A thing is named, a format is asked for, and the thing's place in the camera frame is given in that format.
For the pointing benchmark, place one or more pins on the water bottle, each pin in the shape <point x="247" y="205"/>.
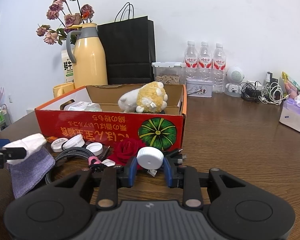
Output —
<point x="191" y="60"/>
<point x="204" y="61"/>
<point x="218" y="68"/>

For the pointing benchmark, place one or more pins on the colourful snack packet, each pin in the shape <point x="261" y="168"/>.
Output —
<point x="292" y="88"/>

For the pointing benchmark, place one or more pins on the white milk carton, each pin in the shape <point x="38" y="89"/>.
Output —
<point x="67" y="66"/>

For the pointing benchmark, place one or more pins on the yellow thermos jug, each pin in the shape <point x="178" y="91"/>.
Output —
<point x="87" y="55"/>

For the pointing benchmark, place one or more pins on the white round container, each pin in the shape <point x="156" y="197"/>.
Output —
<point x="96" y="148"/>

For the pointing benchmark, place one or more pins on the white tin box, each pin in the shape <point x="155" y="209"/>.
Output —
<point x="199" y="88"/>

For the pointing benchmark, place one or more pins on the purple tissue pack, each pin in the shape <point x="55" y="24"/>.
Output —
<point x="290" y="114"/>

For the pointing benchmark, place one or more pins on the white yellow plush hamster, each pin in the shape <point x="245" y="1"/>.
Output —
<point x="150" y="98"/>

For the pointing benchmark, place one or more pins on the clear snack container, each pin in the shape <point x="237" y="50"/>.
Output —
<point x="169" y="73"/>

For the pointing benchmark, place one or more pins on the white jar lid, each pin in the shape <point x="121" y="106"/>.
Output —
<point x="76" y="141"/>

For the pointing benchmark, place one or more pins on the red orange cardboard box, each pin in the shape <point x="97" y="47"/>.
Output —
<point x="164" y="131"/>

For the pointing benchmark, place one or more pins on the yellow mug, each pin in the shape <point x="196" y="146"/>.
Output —
<point x="61" y="89"/>

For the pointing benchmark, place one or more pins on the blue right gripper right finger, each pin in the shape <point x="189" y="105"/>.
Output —
<point x="170" y="173"/>

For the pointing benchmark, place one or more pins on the small white robot toy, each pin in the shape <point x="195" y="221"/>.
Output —
<point x="235" y="77"/>

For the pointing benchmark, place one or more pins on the water bottle right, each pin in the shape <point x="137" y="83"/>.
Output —
<point x="218" y="68"/>

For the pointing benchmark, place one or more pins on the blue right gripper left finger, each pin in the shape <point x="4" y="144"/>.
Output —
<point x="129" y="172"/>

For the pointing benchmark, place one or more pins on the water bottle left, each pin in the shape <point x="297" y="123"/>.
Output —
<point x="191" y="60"/>

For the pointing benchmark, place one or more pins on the black paper bag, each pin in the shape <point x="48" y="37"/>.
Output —
<point x="129" y="47"/>

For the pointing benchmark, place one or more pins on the purple cloth pouch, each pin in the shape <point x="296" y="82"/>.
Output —
<point x="27" y="174"/>

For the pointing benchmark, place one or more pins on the dried pink rose bouquet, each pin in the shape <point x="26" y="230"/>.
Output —
<point x="70" y="14"/>

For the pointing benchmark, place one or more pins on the water bottle middle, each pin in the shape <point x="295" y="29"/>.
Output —
<point x="204" y="61"/>

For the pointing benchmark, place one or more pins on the red fabric rose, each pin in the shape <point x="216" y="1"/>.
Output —
<point x="125" y="150"/>

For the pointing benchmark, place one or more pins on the white tissue wad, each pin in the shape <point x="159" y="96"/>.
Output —
<point x="32" y="144"/>

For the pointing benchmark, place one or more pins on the clear jar with label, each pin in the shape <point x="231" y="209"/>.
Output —
<point x="82" y="106"/>

